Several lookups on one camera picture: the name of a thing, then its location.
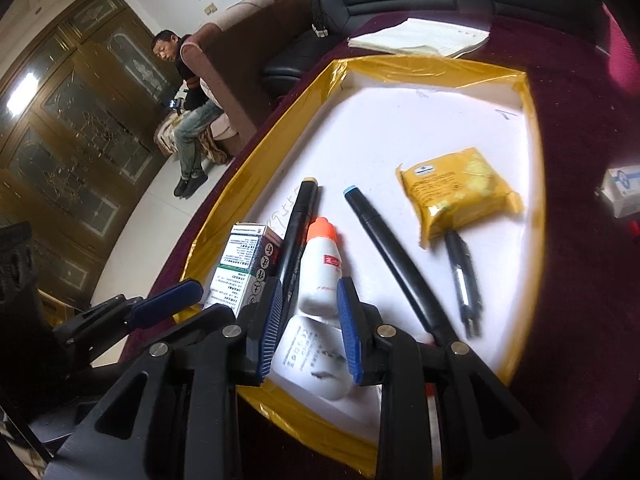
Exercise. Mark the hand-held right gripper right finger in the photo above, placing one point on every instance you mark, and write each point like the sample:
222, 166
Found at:
350, 330

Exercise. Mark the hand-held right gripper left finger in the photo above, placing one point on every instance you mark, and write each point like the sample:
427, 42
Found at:
267, 330

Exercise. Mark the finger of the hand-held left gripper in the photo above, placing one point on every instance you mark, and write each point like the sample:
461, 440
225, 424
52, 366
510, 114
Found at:
165, 302

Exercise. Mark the white glue bottle orange cap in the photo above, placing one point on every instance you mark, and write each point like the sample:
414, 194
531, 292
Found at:
320, 275

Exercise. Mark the white tray with yellow edge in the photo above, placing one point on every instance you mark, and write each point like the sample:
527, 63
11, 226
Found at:
400, 125

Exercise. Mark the white and green medicine box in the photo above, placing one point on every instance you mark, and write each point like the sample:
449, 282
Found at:
240, 265

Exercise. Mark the black marker with blue end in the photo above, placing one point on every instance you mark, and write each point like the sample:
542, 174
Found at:
390, 255

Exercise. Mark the black marker with yellow end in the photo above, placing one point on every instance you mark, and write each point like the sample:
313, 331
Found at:
300, 225

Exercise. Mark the short black pen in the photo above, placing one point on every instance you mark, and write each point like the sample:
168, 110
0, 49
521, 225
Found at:
462, 280

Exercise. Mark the yellow packet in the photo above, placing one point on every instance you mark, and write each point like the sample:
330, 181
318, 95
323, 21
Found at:
450, 190

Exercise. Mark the wooden double door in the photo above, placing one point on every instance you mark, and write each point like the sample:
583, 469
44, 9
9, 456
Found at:
75, 125

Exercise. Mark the brown armchair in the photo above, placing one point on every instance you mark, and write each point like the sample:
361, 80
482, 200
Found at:
230, 60

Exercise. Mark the white paper sheets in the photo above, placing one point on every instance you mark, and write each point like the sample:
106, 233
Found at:
415, 37

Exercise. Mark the white and blue box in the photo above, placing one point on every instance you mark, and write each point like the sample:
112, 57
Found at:
622, 185

